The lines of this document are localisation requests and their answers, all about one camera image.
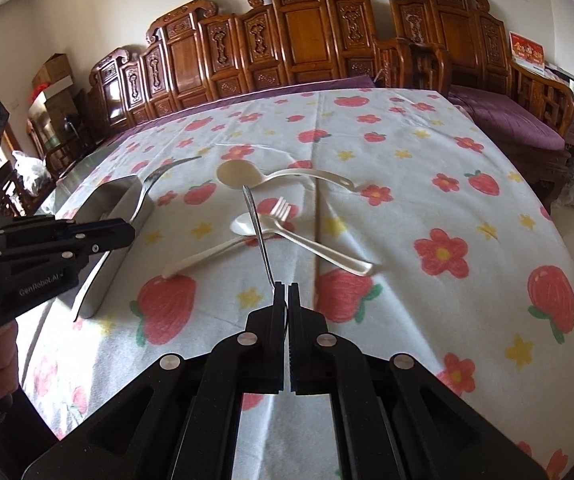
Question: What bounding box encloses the carved wooden armchair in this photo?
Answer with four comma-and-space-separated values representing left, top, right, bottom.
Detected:
389, 0, 574, 197

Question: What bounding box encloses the red desk calendar card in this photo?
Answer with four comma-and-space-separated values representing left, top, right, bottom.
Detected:
509, 31, 546, 64

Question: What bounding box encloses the carved wooden sofa bench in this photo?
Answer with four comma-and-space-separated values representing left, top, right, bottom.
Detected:
90, 0, 450, 133

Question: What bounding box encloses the clear plastic bag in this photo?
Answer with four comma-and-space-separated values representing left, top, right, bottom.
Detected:
12, 150, 51, 197

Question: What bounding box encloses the purple armchair cushion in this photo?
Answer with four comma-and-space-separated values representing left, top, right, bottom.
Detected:
449, 85, 568, 152

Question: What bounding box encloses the rectangular metal tray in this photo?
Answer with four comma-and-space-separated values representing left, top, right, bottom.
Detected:
71, 175, 154, 322

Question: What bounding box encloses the flat white box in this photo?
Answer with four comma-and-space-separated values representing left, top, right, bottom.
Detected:
27, 86, 76, 108

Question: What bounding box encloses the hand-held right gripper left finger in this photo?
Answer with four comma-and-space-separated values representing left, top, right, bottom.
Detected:
20, 282, 289, 480

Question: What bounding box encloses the cream plastic fork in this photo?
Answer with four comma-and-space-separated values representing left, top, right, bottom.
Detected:
163, 196, 292, 281

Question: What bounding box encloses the brown cardboard box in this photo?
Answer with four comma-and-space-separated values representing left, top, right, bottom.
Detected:
32, 53, 74, 92

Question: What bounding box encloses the large dark cardboard box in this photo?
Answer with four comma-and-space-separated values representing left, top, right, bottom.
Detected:
44, 91, 88, 132

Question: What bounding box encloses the long purple sofa cushion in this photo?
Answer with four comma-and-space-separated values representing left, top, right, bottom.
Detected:
112, 76, 376, 147

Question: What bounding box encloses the strawberry flower printed tablecloth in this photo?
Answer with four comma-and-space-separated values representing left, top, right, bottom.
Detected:
20, 87, 574, 480

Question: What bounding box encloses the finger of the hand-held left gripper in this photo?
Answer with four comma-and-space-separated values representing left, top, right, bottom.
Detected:
50, 216, 128, 236
66, 224, 136, 264

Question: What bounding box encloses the large cream plastic spoon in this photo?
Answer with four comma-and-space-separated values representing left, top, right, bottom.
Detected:
216, 159, 354, 192

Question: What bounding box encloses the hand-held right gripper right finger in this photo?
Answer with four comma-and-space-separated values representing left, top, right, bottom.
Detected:
289, 282, 551, 480

